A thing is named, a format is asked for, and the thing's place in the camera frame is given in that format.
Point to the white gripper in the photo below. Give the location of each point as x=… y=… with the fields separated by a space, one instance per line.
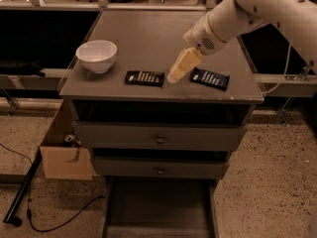
x=202 y=36

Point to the black chocolate rxbar wrapper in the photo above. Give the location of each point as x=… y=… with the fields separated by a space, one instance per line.
x=146 y=78

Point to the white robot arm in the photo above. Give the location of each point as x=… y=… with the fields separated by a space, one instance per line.
x=296 y=20

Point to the blue rxbar wrapper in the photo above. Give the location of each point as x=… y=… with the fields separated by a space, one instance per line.
x=210 y=78

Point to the grey drawer cabinet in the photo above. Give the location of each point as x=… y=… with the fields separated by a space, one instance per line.
x=151 y=41

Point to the grey middle drawer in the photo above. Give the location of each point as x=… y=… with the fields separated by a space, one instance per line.
x=158 y=169

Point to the grey top drawer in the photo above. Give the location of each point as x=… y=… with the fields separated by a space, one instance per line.
x=159 y=136

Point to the grey open bottom drawer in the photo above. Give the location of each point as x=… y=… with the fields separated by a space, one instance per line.
x=159 y=208

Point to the white ceramic bowl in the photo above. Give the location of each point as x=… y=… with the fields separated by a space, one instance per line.
x=97 y=56

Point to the metal soda can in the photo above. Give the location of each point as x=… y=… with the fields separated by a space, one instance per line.
x=69 y=138

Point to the cardboard box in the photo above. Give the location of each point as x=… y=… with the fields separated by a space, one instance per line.
x=61 y=160

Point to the black bag on ledge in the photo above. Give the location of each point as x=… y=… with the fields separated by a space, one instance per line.
x=18 y=67

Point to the black floor rail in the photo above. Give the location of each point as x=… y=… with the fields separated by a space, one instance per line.
x=10 y=217

